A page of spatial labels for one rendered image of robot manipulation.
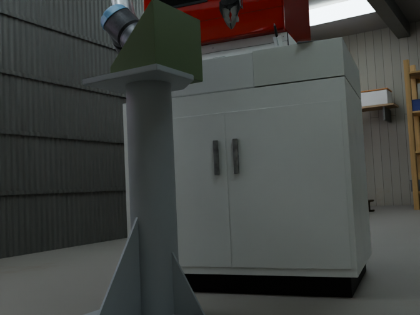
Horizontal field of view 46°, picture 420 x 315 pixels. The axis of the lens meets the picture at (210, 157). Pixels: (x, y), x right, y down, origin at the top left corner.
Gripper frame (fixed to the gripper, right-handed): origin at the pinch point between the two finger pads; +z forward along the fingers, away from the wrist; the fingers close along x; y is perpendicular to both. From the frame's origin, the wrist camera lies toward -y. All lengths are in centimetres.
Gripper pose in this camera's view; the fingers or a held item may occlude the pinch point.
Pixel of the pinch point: (230, 25)
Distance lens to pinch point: 212.1
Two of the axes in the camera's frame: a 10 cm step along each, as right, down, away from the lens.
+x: -9.2, 0.7, 3.8
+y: 3.8, 0.4, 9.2
